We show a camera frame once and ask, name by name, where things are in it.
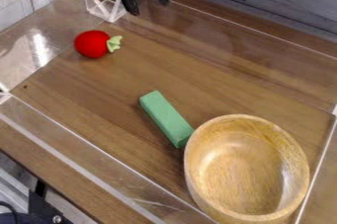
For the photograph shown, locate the red plush strawberry toy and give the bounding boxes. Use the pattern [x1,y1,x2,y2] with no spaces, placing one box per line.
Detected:
[73,30,123,58]

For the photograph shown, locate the green rectangular block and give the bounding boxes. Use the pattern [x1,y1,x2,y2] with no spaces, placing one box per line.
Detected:
[140,91,193,148]

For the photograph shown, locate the wooden bowl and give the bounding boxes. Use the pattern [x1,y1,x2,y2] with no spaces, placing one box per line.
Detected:
[184,114,309,224]

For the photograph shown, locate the clear acrylic corner bracket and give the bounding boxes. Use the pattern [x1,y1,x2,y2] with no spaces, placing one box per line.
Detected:
[84,0,128,23]

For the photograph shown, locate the clear acrylic barrier wall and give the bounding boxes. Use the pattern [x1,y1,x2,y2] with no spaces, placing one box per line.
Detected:
[0,0,337,224]

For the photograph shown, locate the black clamp mount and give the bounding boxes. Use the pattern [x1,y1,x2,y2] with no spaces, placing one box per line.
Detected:
[26,182,75,224]

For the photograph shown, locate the black cable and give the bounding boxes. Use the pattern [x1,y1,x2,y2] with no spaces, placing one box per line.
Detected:
[0,200,19,224]

